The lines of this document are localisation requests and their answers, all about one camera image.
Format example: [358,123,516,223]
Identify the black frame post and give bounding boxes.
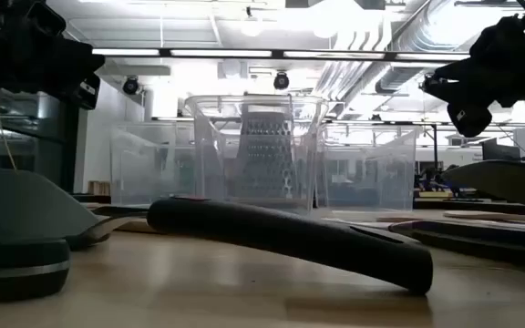
[430,123,439,183]

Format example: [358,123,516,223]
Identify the yellow extension cord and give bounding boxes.
[0,88,17,170]

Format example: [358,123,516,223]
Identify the metal box grater pink trim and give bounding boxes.
[232,103,300,201]

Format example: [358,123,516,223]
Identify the black aluminium table frame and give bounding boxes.
[71,193,525,215]

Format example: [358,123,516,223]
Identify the clear plastic bin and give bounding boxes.
[183,93,330,215]
[109,120,200,206]
[316,122,421,213]

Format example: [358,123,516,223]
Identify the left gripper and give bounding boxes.
[0,0,107,110]

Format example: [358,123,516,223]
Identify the black ceiling camera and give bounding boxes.
[121,76,141,96]
[419,72,448,97]
[273,71,291,91]

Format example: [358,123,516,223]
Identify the stacked wooden boxes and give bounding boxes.
[87,179,112,197]

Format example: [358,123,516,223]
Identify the round pendant lamp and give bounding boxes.
[239,6,264,38]

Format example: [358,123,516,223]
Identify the silver ceiling duct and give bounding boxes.
[316,0,487,106]

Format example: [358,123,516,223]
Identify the overhead light bar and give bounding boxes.
[91,46,471,63]

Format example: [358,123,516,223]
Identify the black computer monitor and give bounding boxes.
[480,138,522,161]

